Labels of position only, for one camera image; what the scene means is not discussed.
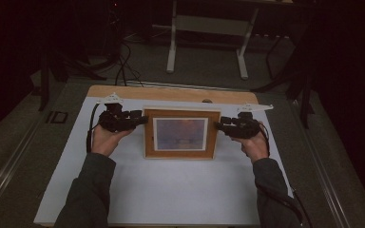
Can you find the person's left hand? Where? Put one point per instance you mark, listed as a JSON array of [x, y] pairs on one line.
[[106, 142]]

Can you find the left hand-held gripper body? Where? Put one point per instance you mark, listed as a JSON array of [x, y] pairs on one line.
[[115, 122]]

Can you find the person's right hand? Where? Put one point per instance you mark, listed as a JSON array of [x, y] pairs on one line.
[[258, 147]]

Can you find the black metal stand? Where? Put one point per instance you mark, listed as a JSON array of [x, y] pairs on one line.
[[304, 104], [44, 85]]

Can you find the metal floor rail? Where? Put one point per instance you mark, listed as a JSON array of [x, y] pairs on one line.
[[324, 171], [9, 169], [177, 85]]

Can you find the wooden picture frame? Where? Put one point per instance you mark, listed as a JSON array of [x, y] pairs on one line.
[[180, 152]]

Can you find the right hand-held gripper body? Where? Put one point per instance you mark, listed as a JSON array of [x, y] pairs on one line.
[[245, 128]]

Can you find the black floor socket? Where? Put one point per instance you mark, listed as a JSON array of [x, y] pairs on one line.
[[57, 117]]

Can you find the white table mat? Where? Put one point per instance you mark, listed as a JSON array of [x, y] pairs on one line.
[[183, 193]]

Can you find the white table frame legs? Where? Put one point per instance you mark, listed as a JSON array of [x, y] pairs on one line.
[[209, 25]]

